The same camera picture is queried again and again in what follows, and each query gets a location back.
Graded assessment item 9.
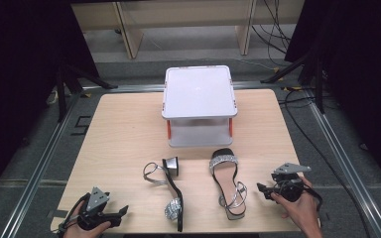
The person's left hand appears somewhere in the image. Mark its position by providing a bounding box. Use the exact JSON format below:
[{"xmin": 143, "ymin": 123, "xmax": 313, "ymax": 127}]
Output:
[{"xmin": 63, "ymin": 201, "xmax": 112, "ymax": 238}]

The person's right hand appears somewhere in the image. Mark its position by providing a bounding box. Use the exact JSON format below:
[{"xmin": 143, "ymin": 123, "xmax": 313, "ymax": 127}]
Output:
[{"xmin": 271, "ymin": 177, "xmax": 322, "ymax": 231}]

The long black floor cable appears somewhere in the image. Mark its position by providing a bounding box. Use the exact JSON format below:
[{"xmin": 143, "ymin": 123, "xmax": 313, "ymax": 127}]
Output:
[{"xmin": 278, "ymin": 88, "xmax": 375, "ymax": 238}]

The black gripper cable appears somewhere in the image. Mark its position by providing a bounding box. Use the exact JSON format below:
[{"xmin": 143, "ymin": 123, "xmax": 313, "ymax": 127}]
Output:
[
  {"xmin": 57, "ymin": 192, "xmax": 91, "ymax": 234},
  {"xmin": 302, "ymin": 184, "xmax": 324, "ymax": 214}
]

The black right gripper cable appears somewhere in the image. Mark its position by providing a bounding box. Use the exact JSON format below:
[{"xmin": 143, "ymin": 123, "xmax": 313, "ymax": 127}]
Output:
[{"xmin": 302, "ymin": 184, "xmax": 324, "ymax": 214}]

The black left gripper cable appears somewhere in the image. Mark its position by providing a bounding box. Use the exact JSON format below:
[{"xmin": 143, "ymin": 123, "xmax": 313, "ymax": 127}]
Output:
[{"xmin": 57, "ymin": 192, "xmax": 91, "ymax": 234}]

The white two-tier shoe rack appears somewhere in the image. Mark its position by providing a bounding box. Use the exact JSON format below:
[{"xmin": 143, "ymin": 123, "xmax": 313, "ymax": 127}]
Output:
[{"xmin": 161, "ymin": 64, "xmax": 238, "ymax": 148}]

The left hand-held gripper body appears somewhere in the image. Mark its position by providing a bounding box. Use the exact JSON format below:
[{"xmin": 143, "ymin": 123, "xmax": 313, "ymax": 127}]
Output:
[{"xmin": 76, "ymin": 186, "xmax": 122, "ymax": 232}]

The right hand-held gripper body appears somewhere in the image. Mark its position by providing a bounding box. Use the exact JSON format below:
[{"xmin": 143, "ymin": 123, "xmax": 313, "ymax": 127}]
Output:
[{"xmin": 270, "ymin": 162, "xmax": 313, "ymax": 203}]

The yellow floor tape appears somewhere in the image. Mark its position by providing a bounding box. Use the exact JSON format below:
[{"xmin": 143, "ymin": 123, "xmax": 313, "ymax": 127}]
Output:
[{"xmin": 272, "ymin": 66, "xmax": 304, "ymax": 93}]

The dark curtain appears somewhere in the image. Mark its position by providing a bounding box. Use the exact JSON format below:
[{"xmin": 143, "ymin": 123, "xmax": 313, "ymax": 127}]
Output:
[
  {"xmin": 0, "ymin": 0, "xmax": 100, "ymax": 206},
  {"xmin": 284, "ymin": 0, "xmax": 381, "ymax": 196}
]

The black metal stand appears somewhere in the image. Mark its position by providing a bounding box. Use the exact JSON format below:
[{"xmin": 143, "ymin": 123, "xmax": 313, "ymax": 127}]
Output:
[
  {"xmin": 55, "ymin": 61, "xmax": 119, "ymax": 123},
  {"xmin": 260, "ymin": 49, "xmax": 325, "ymax": 115}
]

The black silver heeled sandal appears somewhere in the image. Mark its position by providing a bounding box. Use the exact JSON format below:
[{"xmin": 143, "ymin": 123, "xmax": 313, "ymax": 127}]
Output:
[
  {"xmin": 208, "ymin": 148, "xmax": 248, "ymax": 221},
  {"xmin": 142, "ymin": 156, "xmax": 185, "ymax": 233}
]

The aluminium floor rail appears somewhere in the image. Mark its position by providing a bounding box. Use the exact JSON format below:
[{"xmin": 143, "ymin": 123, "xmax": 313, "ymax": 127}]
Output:
[
  {"xmin": 302, "ymin": 88, "xmax": 381, "ymax": 238},
  {"xmin": 0, "ymin": 92, "xmax": 82, "ymax": 238}
]

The thin white floor cable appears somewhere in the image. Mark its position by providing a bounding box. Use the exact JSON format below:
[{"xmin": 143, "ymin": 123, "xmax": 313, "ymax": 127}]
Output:
[{"xmin": 236, "ymin": 58, "xmax": 279, "ymax": 72}]

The beige wooden desk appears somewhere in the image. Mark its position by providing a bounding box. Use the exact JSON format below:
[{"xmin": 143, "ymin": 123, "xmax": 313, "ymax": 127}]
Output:
[{"xmin": 70, "ymin": 0, "xmax": 306, "ymax": 60}]

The bundle of black cables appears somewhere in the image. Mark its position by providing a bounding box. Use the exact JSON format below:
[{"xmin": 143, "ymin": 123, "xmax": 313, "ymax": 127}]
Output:
[{"xmin": 251, "ymin": 0, "xmax": 294, "ymax": 67}]

